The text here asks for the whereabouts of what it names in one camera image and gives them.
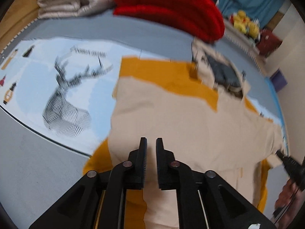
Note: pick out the yellow plush toy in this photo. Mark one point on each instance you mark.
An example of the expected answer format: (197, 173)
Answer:
(245, 24)

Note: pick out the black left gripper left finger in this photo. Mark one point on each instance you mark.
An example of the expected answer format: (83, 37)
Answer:
(136, 173)

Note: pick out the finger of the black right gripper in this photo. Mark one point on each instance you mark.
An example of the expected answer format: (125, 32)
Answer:
(284, 158)

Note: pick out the right hand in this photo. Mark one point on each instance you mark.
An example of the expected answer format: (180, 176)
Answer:
(290, 195)

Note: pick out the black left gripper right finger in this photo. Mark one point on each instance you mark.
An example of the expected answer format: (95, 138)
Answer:
(164, 169)

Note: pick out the teal curtain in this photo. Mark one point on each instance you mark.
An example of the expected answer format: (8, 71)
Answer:
(250, 0)

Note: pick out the dark red bag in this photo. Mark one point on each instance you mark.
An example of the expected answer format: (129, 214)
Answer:
(268, 43)

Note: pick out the red folded knit garment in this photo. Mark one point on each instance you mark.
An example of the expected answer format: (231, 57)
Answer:
(200, 18)

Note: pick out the light blue deer-print bedspread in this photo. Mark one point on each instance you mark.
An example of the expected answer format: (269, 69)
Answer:
(57, 103)

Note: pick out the beige and orange jacket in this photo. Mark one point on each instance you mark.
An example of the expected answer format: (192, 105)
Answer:
(204, 125)

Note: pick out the purple box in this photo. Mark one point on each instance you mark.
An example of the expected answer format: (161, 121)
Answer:
(278, 80)

